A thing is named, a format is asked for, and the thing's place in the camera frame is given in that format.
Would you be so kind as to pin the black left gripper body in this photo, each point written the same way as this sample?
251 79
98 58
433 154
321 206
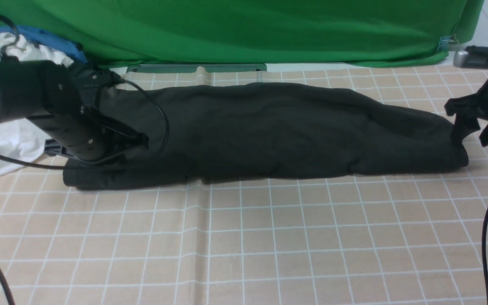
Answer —
88 136

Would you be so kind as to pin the dark teal garment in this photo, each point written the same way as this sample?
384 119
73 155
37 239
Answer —
94 84

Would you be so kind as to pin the white crumpled shirt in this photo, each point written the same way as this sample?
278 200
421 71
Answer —
20 139

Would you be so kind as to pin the dark gray long-sleeved shirt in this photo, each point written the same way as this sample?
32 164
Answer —
270 130

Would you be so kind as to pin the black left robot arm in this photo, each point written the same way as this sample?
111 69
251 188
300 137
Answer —
44 93

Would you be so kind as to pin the gray wrist camera right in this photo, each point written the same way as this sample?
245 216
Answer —
472 57

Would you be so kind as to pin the blue binder clip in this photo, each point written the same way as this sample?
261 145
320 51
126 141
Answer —
447 42

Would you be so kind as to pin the blue garment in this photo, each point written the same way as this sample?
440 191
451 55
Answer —
45 38

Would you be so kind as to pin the beige checkered tablecloth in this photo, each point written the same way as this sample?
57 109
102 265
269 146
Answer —
364 240

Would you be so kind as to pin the green backdrop cloth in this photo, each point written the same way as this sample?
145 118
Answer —
368 33

